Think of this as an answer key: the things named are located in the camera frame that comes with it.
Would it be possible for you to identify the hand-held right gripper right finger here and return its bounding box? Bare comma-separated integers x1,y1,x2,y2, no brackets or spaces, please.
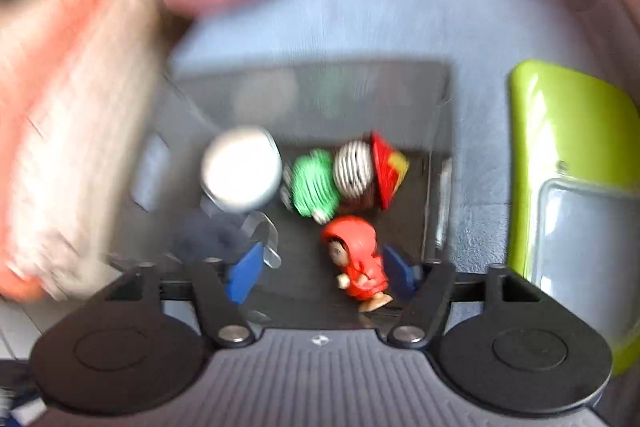
382,246,542,349

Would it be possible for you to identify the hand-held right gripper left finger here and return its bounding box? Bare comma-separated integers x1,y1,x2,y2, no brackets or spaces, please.
95,242,264,349

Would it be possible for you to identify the red hooded toy figure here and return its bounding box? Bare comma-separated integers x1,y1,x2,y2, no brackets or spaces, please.
321,215,393,313

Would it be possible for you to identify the black plush toy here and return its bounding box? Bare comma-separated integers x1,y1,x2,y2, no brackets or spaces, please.
170,211,251,265

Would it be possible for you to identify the round white beige compact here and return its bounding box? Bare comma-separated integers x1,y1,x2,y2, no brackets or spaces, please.
200,126,283,214

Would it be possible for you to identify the crochet doll with red hat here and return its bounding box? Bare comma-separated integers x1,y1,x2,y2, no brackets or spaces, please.
281,131,411,224

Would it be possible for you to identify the grey transparent storage box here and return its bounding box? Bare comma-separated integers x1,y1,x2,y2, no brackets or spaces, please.
132,59,456,333

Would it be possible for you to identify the green plastic lid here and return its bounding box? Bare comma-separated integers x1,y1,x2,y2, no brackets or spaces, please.
507,59,640,375

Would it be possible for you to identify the orange and beige blanket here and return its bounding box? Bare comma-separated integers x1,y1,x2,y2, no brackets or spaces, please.
0,0,171,303

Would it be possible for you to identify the blue-grey plush mat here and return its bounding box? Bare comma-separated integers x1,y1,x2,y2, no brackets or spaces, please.
107,0,640,288

